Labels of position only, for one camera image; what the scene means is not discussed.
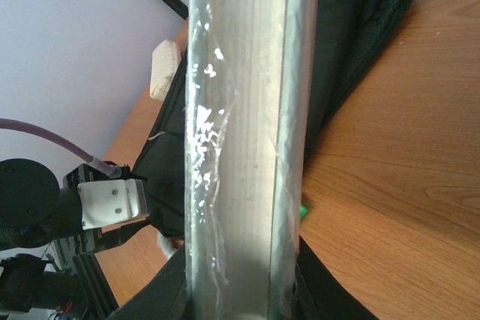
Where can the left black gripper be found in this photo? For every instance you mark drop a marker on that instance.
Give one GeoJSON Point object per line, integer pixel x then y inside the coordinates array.
{"type": "Point", "coordinates": [72, 240]}

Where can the grey square book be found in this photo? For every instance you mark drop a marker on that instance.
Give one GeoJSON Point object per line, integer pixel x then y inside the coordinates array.
{"type": "Point", "coordinates": [248, 84]}

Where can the black student backpack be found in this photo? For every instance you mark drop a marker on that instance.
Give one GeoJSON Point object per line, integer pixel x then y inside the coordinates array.
{"type": "Point", "coordinates": [350, 36]}

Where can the cream knitted pencil case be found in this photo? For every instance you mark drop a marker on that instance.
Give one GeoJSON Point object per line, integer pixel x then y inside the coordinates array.
{"type": "Point", "coordinates": [165, 61]}

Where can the green cap black highlighter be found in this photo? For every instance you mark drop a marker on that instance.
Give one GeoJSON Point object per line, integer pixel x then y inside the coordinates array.
{"type": "Point", "coordinates": [303, 211]}

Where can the black aluminium frame rail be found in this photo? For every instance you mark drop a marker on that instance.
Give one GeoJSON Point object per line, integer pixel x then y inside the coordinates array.
{"type": "Point", "coordinates": [93, 279]}

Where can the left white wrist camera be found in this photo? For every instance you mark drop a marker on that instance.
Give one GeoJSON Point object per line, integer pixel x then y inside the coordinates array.
{"type": "Point", "coordinates": [106, 203]}

